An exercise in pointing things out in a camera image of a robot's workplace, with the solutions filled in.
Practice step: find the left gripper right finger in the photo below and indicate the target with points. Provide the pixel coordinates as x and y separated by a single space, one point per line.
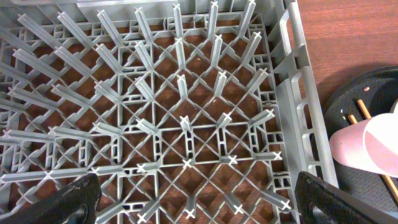
320 202

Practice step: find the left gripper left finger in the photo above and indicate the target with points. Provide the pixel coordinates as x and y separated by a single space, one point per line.
75 203

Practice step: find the pink cup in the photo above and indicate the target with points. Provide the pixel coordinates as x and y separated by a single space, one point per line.
369 145

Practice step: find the wooden chopstick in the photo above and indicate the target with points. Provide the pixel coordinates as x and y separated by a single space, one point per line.
364 109
388 180

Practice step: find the grey plate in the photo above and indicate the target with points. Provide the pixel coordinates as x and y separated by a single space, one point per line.
394 108

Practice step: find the grey dishwasher rack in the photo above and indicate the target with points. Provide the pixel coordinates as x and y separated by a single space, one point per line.
186 111

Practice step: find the round black tray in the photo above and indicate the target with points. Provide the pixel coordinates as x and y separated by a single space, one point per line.
377 89

